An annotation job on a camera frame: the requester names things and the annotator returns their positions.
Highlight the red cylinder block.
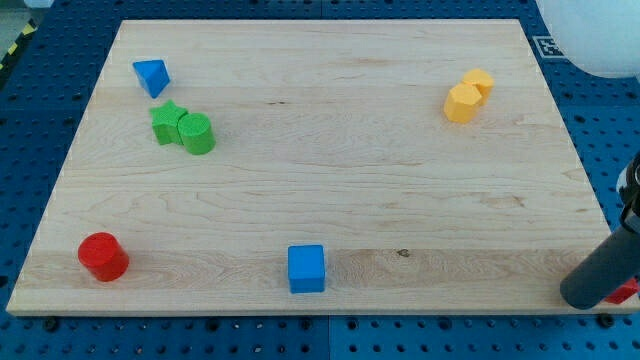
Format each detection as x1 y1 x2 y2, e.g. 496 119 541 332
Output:
77 232 130 282

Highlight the green star block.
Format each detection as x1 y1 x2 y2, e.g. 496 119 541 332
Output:
149 100 188 145

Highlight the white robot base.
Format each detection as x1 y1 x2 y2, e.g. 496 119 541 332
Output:
536 0 639 78

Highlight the black white fiducial marker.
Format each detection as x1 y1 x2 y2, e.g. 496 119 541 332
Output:
532 36 565 59

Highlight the yellow pentagon block front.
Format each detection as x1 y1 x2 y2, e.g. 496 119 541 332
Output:
443 83 482 123

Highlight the yellow hexagon block rear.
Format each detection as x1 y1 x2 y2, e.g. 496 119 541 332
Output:
462 68 495 106

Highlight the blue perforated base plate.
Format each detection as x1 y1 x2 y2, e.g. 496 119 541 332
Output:
0 0 640 360

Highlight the wooden board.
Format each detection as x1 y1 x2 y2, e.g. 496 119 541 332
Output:
7 19 609 317

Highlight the blue cube block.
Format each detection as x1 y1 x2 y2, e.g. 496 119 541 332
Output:
287 244 326 293

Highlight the blue triangular prism block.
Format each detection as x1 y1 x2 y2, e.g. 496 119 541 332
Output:
132 59 170 99

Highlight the green cylinder block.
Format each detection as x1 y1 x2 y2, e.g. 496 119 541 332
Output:
178 113 216 155

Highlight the red block under tool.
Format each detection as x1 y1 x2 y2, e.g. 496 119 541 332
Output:
605 277 639 304

